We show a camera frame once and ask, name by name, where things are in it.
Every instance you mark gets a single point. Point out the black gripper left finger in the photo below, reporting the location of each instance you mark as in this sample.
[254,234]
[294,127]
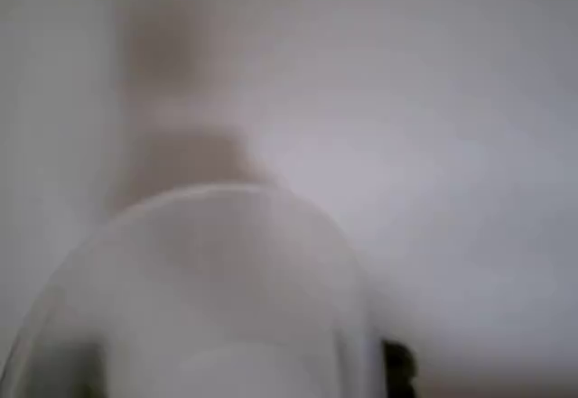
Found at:
[83,371]

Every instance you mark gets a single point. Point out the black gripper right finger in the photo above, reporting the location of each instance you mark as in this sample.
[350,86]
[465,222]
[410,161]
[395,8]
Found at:
[399,366]

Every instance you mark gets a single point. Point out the small clear plastic cup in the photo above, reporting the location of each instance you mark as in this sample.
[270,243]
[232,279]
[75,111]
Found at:
[203,289]

